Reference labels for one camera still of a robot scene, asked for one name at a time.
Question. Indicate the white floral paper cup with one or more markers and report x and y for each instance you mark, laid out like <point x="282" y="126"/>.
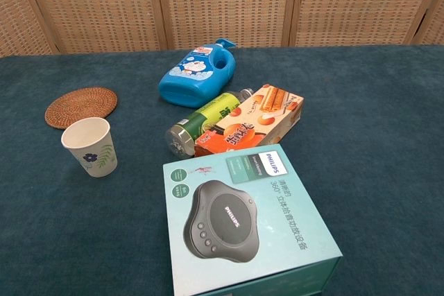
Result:
<point x="91" y="147"/>

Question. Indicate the round woven rattan coaster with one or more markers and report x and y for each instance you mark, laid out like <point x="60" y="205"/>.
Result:
<point x="81" y="106"/>

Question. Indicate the green label drink bottle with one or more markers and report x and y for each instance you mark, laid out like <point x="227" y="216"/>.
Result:
<point x="204" y="119"/>

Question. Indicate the orange egg roll snack box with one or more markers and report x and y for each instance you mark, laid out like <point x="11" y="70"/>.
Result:
<point x="249" y="122"/>

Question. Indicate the blue detergent bottle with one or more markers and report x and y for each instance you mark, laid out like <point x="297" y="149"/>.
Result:
<point x="197" y="77"/>

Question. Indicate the teal Philips speaker box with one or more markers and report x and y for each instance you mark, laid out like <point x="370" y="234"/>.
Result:
<point x="243" y="216"/>

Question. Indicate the woven rattan folding screen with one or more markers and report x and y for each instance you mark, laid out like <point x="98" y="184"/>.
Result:
<point x="222" y="5"/>

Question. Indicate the blue velvet tablecloth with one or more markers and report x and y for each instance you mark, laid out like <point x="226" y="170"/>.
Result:
<point x="69" y="223"/>

